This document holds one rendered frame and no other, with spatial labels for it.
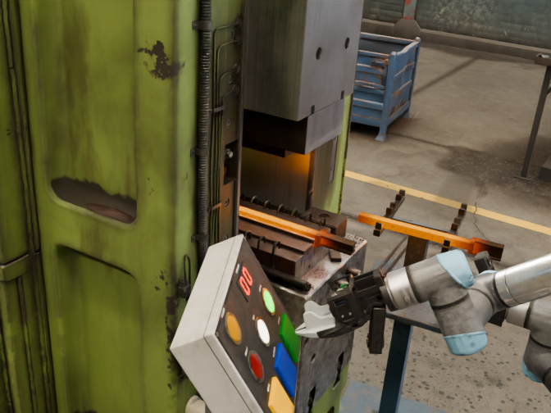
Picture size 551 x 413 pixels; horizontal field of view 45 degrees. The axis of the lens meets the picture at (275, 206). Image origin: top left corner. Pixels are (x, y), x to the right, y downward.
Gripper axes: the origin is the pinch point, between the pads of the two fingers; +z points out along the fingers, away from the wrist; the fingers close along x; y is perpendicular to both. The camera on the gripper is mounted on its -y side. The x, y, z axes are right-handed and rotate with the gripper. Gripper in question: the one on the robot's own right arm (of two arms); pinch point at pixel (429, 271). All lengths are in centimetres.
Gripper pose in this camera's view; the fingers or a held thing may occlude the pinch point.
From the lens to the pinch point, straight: 169.6
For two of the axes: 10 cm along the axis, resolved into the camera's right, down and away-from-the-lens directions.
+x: 5.1, -3.5, 7.9
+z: -8.6, -2.7, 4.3
